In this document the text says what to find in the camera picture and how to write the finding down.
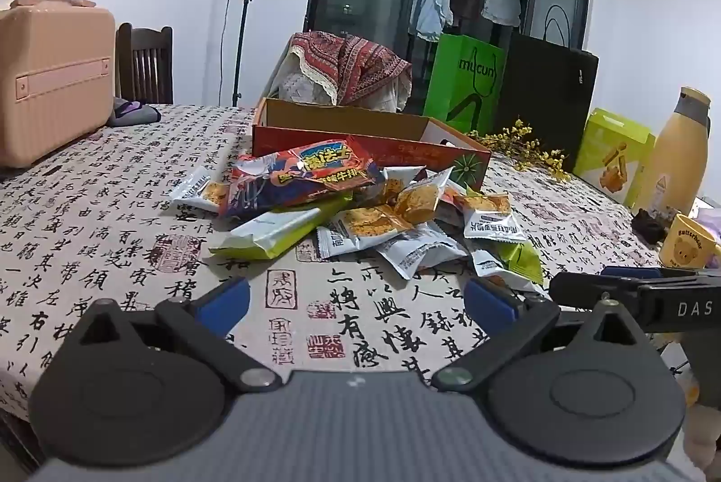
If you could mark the grey purple pouch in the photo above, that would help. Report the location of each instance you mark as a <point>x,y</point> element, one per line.
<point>132,113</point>

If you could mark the pile of white snack packets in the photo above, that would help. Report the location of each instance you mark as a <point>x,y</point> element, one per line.
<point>366,223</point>

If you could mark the dark small object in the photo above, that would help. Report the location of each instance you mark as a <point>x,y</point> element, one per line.
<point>650,227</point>

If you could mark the red patterned cloth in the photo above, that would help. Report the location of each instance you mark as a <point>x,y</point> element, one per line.
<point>360,59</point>

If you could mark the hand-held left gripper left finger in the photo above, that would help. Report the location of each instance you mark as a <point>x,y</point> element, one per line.
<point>222,304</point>

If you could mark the yellow bottle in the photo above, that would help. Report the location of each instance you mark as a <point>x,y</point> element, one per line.
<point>670,161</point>

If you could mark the yellow flower sprig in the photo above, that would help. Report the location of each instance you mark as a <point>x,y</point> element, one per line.
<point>521,144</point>

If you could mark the yellow-green carton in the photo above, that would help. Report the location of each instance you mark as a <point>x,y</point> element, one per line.
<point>608,138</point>

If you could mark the calligraphy printed tablecloth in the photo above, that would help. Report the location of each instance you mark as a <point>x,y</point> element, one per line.
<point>112,234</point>

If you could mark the yellow bear mug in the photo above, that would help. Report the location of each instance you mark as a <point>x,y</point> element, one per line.
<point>681,245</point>

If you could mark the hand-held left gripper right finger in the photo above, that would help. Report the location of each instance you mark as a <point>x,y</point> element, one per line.
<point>489,304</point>

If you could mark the person's right hand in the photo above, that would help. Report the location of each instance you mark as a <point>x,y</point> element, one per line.
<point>703,442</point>

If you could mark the green white snack packet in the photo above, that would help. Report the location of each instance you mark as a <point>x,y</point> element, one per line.
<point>270,228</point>
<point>524,262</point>

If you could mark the black paper bag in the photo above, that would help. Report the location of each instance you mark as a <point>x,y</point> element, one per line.
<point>541,93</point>

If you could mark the orange red cardboard box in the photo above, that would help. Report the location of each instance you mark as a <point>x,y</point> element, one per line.
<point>394,152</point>

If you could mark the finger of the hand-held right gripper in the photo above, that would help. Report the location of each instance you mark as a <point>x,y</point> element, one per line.
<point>574,288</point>
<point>631,271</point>

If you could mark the large red snack bag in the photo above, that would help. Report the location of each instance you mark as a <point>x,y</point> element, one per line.
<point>293,178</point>

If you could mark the pink hard-shell suitcase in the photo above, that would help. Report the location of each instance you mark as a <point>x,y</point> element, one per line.
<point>50,82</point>

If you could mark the green paper bag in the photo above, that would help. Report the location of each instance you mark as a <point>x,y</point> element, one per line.
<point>456,88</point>

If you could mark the dark wooden chair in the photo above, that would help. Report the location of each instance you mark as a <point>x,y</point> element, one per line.
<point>143,65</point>

